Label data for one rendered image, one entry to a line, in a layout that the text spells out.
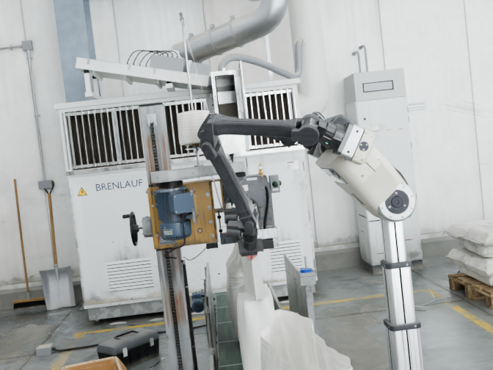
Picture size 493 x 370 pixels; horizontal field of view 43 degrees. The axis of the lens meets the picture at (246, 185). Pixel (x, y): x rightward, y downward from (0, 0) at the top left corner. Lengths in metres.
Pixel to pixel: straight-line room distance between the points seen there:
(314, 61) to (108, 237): 2.61
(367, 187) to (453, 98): 5.37
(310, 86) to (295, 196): 1.12
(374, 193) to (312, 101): 3.87
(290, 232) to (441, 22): 3.23
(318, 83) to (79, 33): 2.56
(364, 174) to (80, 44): 4.95
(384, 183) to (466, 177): 5.33
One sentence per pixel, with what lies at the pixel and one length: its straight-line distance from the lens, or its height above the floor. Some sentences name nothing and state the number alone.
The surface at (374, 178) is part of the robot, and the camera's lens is 2.47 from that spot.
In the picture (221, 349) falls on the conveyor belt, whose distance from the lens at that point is 3.65.
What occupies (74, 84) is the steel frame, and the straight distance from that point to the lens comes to 6.94.
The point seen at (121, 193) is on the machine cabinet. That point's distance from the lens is 5.97.
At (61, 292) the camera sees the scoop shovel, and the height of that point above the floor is 0.16.
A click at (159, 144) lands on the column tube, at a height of 1.55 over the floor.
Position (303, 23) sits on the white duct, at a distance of 6.42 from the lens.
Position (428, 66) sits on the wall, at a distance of 7.71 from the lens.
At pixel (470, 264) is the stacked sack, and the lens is 5.63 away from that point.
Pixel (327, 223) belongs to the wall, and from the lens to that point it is 7.38.
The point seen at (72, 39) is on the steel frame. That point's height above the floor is 2.83.
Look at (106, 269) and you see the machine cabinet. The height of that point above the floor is 0.52.
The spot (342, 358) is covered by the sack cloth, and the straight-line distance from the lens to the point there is 1.21.
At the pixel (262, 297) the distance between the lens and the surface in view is 2.82.
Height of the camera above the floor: 1.46
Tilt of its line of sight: 3 degrees down
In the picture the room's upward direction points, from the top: 6 degrees counter-clockwise
